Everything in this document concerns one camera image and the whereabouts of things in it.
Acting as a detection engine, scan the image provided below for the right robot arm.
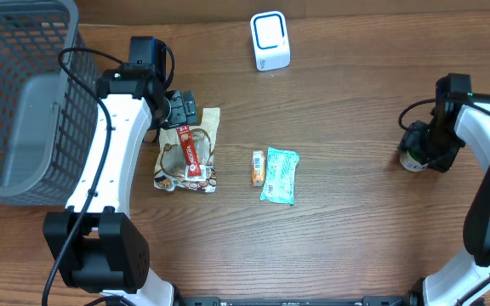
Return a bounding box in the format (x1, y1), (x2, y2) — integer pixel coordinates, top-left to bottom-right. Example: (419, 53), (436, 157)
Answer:
(397, 73), (490, 305)

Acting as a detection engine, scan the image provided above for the teal wet wipes pack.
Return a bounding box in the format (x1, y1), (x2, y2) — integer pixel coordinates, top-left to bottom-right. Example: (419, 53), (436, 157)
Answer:
(259, 147), (299, 205)

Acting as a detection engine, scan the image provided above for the red snack bar wrapper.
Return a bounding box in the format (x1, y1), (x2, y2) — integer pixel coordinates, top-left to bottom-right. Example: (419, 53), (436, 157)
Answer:
(176, 125), (202, 177)

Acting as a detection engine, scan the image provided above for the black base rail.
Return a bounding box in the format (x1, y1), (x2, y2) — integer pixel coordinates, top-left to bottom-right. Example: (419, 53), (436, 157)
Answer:
(174, 295), (423, 306)

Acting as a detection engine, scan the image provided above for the white brown snack bag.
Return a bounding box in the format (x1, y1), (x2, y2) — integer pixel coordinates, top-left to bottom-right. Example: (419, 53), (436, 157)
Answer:
(154, 107), (221, 193)

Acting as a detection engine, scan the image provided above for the white barcode scanner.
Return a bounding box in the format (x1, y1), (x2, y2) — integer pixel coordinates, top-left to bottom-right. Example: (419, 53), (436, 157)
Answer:
(249, 10), (291, 71)

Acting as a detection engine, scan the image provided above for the grey plastic mesh basket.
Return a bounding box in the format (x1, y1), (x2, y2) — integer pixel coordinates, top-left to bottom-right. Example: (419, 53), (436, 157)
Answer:
(0, 0), (100, 206)

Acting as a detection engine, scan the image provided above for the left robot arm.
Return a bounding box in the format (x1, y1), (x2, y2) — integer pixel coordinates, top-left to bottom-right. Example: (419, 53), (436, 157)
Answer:
(41, 37), (199, 305)

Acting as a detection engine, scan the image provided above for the green white small bottle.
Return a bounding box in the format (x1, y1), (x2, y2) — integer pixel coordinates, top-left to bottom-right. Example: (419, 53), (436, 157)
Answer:
(399, 149), (428, 172)

